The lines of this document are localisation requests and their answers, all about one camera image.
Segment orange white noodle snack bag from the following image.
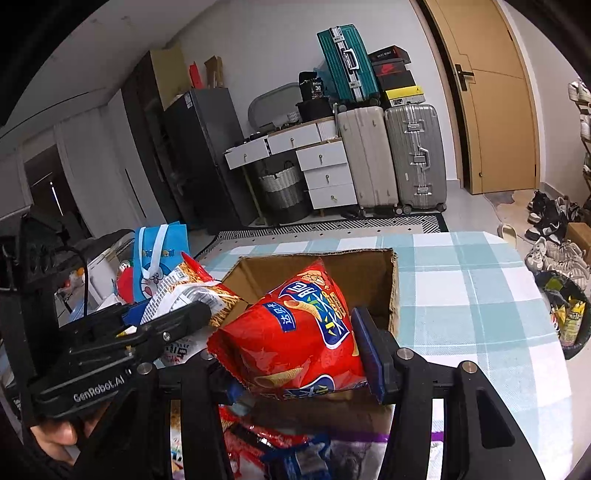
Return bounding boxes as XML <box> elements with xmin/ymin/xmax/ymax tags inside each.
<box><xmin>140</xmin><ymin>254</ymin><xmax>242</xmax><ymax>327</ymax></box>

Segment red triangular chip bag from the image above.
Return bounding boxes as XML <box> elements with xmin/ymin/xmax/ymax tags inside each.
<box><xmin>206</xmin><ymin>259</ymin><xmax>367</xmax><ymax>400</ymax></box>

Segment red white snack bag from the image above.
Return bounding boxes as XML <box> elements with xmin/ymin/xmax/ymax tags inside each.
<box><xmin>218</xmin><ymin>405</ymin><xmax>311</xmax><ymax>479</ymax></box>

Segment blue snack packet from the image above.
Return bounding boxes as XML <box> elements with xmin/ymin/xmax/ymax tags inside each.
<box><xmin>262</xmin><ymin>435</ymin><xmax>332</xmax><ymax>480</ymax></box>

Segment person's left hand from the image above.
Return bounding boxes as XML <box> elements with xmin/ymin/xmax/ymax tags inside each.
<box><xmin>30</xmin><ymin>403</ymin><xmax>109</xmax><ymax>466</ymax></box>

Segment SF cardboard box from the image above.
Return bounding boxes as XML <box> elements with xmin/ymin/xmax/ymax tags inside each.
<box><xmin>221</xmin><ymin>249</ymin><xmax>399</xmax><ymax>424</ymax></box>

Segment blue Doraemon gift bag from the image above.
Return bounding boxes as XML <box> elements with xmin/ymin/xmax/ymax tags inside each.
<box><xmin>132</xmin><ymin>222</ymin><xmax>189</xmax><ymax>302</ymax></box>

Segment checkered teal tablecloth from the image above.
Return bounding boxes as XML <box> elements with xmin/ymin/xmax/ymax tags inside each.
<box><xmin>200</xmin><ymin>229</ymin><xmax>573</xmax><ymax>479</ymax></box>

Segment patterned floor rug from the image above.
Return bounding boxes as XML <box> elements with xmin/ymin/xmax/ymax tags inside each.
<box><xmin>193</xmin><ymin>212</ymin><xmax>449</xmax><ymax>260</ymax></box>

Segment woven laundry basket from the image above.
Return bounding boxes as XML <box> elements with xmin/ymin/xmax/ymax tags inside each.
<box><xmin>259</xmin><ymin>161</ymin><xmax>311</xmax><ymax>224</ymax></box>

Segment silver suitcase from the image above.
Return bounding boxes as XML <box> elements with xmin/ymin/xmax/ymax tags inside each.
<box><xmin>385</xmin><ymin>103</ymin><xmax>447</xmax><ymax>213</ymax></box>

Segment white drawer desk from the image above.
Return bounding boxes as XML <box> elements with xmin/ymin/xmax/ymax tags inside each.
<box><xmin>224</xmin><ymin>117</ymin><xmax>358</xmax><ymax>210</ymax></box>

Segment black trash bag bin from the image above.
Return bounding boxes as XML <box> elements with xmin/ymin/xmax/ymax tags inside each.
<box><xmin>534</xmin><ymin>271</ymin><xmax>590</xmax><ymax>360</ymax></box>

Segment beige suitcase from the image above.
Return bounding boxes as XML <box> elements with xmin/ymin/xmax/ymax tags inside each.
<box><xmin>337</xmin><ymin>106</ymin><xmax>400</xmax><ymax>209</ymax></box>

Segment black refrigerator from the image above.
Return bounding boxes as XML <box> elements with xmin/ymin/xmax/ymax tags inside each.
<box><xmin>164</xmin><ymin>88</ymin><xmax>257</xmax><ymax>234</ymax></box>

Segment small cardboard box on floor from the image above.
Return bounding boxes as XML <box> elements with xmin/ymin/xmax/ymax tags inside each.
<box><xmin>566</xmin><ymin>222</ymin><xmax>591</xmax><ymax>264</ymax></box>

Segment oval mirror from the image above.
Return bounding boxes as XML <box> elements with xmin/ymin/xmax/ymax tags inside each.
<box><xmin>247</xmin><ymin>82</ymin><xmax>301</xmax><ymax>131</ymax></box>

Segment teal suitcase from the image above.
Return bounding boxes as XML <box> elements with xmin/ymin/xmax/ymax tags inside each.
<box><xmin>317</xmin><ymin>24</ymin><xmax>381</xmax><ymax>103</ymax></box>

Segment stacked shoe boxes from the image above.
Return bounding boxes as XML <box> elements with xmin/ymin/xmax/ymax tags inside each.
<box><xmin>369</xmin><ymin>45</ymin><xmax>426</xmax><ymax>109</ymax></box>

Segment wooden door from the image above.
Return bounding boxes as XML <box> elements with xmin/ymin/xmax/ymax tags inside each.
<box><xmin>419</xmin><ymin>1</ymin><xmax>539</xmax><ymax>194</ymax></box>

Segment wooden shoe rack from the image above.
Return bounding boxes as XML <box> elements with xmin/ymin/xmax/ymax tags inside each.
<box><xmin>568</xmin><ymin>79</ymin><xmax>591</xmax><ymax>187</ymax></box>

